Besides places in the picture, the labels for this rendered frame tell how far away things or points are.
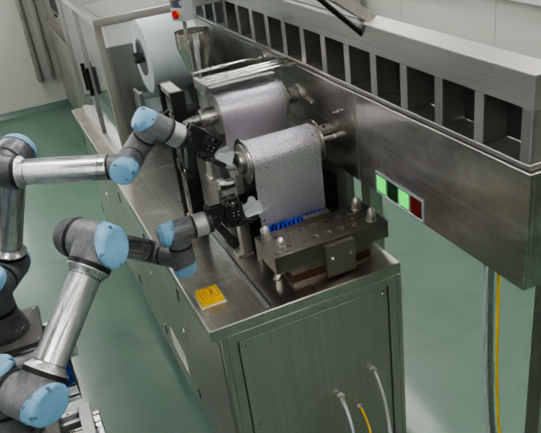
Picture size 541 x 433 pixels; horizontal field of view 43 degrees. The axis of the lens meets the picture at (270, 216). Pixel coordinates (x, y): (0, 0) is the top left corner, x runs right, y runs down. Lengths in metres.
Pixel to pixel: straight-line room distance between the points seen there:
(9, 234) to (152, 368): 1.31
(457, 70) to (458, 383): 1.77
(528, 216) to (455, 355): 1.75
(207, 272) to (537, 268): 1.09
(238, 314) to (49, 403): 0.61
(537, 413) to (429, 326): 1.35
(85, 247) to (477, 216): 0.99
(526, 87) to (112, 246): 1.06
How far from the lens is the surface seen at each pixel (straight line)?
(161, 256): 2.18
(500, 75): 1.55
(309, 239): 2.13
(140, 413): 3.18
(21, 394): 1.80
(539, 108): 1.51
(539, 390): 2.10
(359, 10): 2.01
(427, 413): 2.99
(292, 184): 2.21
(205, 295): 2.13
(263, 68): 2.42
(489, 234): 1.72
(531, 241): 1.63
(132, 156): 1.97
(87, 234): 1.82
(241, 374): 2.15
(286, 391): 2.28
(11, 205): 2.28
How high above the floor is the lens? 2.10
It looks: 28 degrees down
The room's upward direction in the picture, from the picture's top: 8 degrees counter-clockwise
